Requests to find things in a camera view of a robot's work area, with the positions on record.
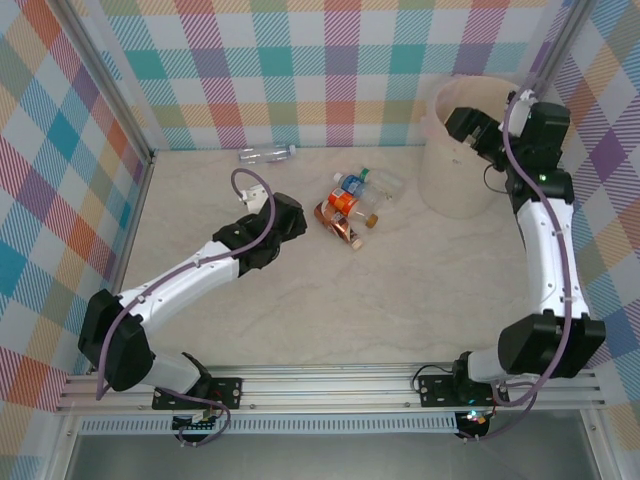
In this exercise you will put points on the copper brown bottle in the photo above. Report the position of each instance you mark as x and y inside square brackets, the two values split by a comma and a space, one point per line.
[332, 220]

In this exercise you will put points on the orange label clear bottle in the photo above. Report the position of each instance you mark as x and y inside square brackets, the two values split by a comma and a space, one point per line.
[344, 201]

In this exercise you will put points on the blue label bottle white cap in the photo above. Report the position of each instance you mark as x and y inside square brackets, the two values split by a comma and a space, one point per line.
[352, 185]

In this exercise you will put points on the clear bottle green cap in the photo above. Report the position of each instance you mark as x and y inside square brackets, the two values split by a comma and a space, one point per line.
[385, 180]

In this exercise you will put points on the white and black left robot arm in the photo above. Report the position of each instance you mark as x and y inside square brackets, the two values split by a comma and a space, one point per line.
[180, 280]

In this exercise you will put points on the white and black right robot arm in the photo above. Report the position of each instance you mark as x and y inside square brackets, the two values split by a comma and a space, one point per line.
[542, 250]

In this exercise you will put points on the beige plastic bin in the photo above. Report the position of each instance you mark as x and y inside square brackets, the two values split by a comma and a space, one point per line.
[450, 190]

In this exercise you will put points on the clear bottle pale blue cap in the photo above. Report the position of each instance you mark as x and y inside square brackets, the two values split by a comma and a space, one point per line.
[265, 154]

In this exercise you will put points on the grey metal panel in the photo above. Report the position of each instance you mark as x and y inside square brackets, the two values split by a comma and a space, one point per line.
[325, 460]

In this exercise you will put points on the aluminium frame post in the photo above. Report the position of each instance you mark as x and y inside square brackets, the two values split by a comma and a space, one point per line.
[561, 40]
[116, 85]

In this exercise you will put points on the aluminium frame side rail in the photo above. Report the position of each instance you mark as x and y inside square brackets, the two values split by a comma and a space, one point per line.
[135, 220]

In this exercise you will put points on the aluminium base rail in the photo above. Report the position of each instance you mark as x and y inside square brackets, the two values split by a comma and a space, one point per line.
[325, 385]

